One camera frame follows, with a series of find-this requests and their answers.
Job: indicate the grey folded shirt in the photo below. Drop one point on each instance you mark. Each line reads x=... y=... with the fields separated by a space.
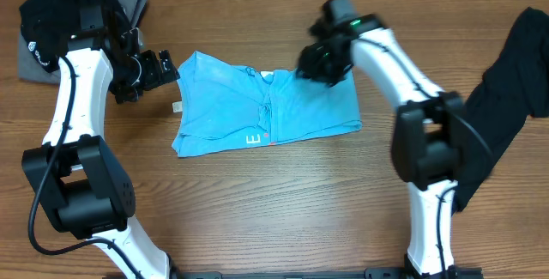
x=28 y=68

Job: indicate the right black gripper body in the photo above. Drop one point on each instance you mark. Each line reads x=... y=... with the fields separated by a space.
x=311 y=67

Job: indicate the black garment on right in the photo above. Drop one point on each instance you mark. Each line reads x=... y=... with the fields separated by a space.
x=512 y=89

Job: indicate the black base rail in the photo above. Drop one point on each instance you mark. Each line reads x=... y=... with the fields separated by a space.
x=371 y=273

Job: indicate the black folded shirt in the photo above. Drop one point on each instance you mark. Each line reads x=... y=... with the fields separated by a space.
x=51 y=28

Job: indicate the light blue t-shirt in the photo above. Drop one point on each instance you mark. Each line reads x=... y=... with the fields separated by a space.
x=227 y=107

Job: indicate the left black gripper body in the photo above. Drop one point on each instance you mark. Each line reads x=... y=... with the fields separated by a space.
x=142 y=74

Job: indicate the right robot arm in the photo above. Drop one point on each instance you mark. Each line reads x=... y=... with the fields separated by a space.
x=426 y=150

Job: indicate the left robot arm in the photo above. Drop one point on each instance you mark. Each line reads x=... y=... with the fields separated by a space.
x=77 y=181

